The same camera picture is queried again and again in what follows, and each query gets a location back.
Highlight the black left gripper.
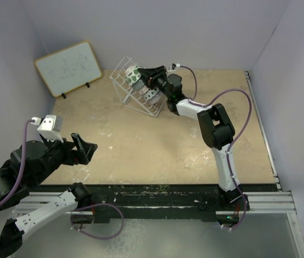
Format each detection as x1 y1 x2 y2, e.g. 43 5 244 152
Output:
31 132 97 187

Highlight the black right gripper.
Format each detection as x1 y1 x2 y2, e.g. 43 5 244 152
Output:
137 66 172 100

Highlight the grey bowl red rim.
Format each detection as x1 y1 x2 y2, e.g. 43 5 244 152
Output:
131 80 145 91

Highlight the maroon lattice pattern bowl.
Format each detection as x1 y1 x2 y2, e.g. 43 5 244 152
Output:
138 85 149 95

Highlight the blue floral pattern bowl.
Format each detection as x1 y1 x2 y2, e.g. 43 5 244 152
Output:
143 90 159 101

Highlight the green leaf pattern bowl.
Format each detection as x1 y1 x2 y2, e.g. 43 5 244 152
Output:
125 65 141 86

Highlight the white wire dish rack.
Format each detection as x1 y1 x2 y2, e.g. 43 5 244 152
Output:
110 56 165 117

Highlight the purple striped bowl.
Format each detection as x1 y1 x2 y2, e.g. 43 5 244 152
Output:
148 93 163 105

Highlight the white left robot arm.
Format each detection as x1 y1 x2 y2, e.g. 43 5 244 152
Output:
0 133 98 257

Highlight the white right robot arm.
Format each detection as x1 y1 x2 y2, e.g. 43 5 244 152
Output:
138 66 247 211

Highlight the yellow framed whiteboard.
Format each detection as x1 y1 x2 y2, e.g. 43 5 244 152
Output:
34 41 102 98

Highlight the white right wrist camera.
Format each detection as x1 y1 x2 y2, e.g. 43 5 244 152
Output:
168 63 181 71

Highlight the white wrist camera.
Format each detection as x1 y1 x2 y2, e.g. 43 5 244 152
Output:
31 114 63 142
168 63 181 71

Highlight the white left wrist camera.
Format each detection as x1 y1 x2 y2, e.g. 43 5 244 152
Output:
31 114 63 142

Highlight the black table front rail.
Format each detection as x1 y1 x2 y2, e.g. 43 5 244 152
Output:
28 184 279 224

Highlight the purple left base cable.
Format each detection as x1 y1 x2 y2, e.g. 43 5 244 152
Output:
70 203 125 239

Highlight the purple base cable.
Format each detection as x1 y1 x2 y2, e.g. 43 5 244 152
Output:
70 203 125 239
218 185 249 231

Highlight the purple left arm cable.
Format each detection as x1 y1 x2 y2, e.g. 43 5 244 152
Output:
0 119 34 220

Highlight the aluminium side rail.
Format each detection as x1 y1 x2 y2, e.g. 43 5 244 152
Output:
244 70 282 192

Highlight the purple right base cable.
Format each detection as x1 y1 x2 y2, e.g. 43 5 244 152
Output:
218 185 249 231

